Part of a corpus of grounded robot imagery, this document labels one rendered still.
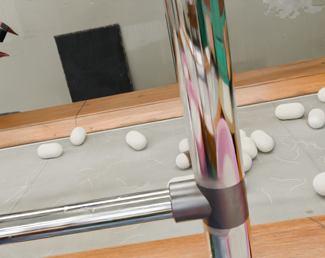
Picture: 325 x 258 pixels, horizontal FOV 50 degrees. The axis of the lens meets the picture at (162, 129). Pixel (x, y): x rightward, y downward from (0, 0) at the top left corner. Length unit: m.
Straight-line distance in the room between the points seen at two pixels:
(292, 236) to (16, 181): 0.35
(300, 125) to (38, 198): 0.33
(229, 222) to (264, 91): 0.42
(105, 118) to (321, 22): 2.16
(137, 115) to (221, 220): 0.41
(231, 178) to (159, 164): 0.27
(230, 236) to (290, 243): 0.09
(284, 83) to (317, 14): 2.01
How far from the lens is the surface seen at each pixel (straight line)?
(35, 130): 0.61
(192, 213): 0.16
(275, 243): 0.26
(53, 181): 0.46
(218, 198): 0.16
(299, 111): 0.49
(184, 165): 0.39
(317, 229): 0.27
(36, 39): 2.59
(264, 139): 0.41
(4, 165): 0.56
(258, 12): 2.47
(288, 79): 0.59
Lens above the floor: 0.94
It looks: 22 degrees down
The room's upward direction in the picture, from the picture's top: 12 degrees counter-clockwise
